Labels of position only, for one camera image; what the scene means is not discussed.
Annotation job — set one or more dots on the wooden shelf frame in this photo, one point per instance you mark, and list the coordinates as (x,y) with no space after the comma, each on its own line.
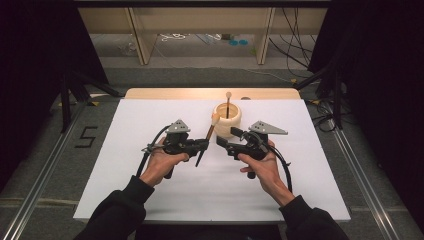
(143,40)

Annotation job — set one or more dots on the black curtain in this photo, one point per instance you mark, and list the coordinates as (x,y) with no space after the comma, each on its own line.
(33,66)
(383,83)

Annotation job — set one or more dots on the wooden table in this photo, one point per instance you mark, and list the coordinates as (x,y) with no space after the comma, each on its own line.
(183,93)

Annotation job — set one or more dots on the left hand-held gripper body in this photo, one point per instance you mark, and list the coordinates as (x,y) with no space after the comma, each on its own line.
(177,127)

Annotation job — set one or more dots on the black metal stand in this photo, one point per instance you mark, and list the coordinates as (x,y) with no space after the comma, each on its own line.
(337,100)
(65,103)

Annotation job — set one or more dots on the small thin makeup brush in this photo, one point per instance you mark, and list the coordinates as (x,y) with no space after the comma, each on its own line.
(228,105)

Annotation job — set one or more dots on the person's left hand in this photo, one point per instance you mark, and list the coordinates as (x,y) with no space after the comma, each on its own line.
(160,166)

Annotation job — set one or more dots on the cream ribbed brush holder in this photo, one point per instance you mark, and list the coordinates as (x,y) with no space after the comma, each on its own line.
(231,128)

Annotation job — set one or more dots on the blue discs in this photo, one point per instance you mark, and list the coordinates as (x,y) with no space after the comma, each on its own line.
(238,42)

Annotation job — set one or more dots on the white board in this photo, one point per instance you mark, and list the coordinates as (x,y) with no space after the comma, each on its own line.
(213,200)

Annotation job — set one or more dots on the aluminium floor rail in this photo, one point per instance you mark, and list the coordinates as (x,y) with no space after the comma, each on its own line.
(363,186)
(40,186)

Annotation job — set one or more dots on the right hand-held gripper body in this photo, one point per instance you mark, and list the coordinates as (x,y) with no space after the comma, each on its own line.
(266,128)

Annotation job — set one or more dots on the person's right hand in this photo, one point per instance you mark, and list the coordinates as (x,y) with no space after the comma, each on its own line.
(266,173)

